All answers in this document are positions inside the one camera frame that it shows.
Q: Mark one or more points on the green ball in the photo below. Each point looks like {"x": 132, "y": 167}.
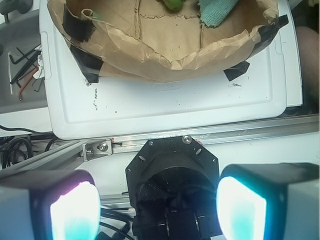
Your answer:
{"x": 174, "y": 5}

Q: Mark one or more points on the brown paper bag basket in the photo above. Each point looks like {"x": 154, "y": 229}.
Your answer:
{"x": 145, "y": 40}

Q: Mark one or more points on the teal cloth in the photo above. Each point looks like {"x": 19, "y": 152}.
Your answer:
{"x": 213, "y": 12}

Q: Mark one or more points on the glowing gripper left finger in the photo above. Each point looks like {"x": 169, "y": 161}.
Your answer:
{"x": 48, "y": 205}

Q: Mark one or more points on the metal corner bracket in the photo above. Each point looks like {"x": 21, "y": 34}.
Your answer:
{"x": 94, "y": 149}

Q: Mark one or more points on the orange hex key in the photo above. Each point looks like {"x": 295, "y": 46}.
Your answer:
{"x": 30, "y": 76}

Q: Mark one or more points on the black hex keys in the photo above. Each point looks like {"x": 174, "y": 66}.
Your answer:
{"x": 21, "y": 64}

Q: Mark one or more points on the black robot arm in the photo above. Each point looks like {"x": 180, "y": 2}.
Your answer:
{"x": 177, "y": 192}

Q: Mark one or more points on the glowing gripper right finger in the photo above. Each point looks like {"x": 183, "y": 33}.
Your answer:
{"x": 276, "y": 201}

